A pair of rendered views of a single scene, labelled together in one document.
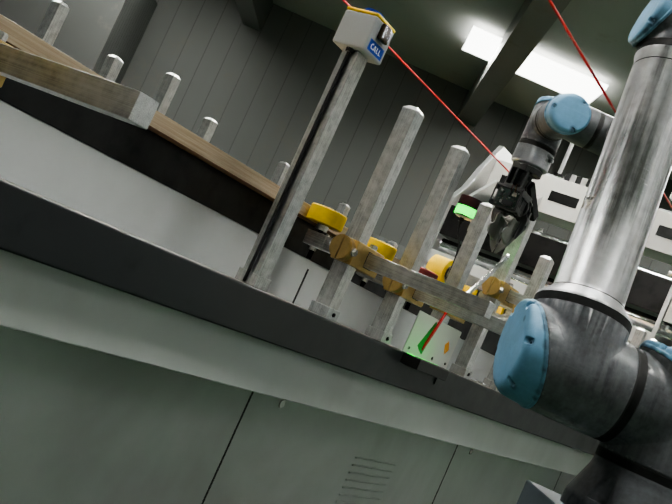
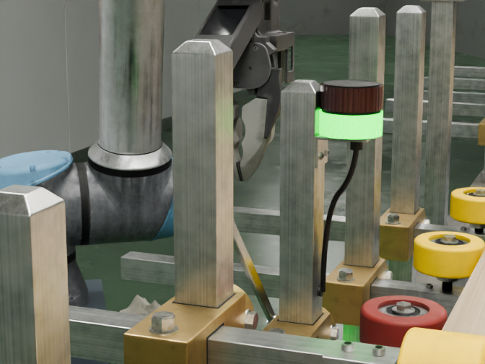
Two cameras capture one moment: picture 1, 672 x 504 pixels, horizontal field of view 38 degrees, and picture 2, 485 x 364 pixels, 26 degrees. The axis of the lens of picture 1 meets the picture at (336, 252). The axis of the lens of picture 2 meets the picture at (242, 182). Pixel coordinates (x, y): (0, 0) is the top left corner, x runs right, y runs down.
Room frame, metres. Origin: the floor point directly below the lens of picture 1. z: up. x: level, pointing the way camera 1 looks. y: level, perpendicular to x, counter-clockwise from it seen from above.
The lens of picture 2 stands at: (3.32, -0.55, 1.23)
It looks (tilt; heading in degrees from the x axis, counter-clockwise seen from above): 13 degrees down; 168
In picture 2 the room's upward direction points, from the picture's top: straight up
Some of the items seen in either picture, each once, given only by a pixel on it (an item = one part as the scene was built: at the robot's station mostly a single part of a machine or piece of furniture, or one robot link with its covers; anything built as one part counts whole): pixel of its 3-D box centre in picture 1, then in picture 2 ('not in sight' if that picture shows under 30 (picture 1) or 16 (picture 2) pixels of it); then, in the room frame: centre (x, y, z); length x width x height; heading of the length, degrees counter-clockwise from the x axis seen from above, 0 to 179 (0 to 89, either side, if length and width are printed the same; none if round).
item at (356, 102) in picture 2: (470, 203); (351, 96); (2.38, -0.25, 1.10); 0.06 x 0.06 x 0.02
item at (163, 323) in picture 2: not in sight; (163, 322); (2.63, -0.47, 0.98); 0.02 x 0.02 x 0.01
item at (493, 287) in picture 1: (499, 291); (193, 339); (2.58, -0.44, 0.94); 0.14 x 0.06 x 0.05; 148
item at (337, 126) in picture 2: (466, 212); (351, 122); (2.38, -0.25, 1.07); 0.06 x 0.06 x 0.02
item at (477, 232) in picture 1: (449, 294); (300, 318); (2.35, -0.29, 0.87); 0.04 x 0.04 x 0.48; 58
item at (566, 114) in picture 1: (566, 118); not in sight; (2.15, -0.35, 1.32); 0.12 x 0.12 x 0.09; 3
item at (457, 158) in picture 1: (418, 246); (363, 208); (2.14, -0.16, 0.92); 0.04 x 0.04 x 0.48; 58
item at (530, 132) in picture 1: (546, 126); not in sight; (2.26, -0.33, 1.32); 0.10 x 0.09 x 0.12; 3
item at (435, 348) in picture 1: (433, 341); not in sight; (2.32, -0.30, 0.75); 0.26 x 0.01 x 0.10; 148
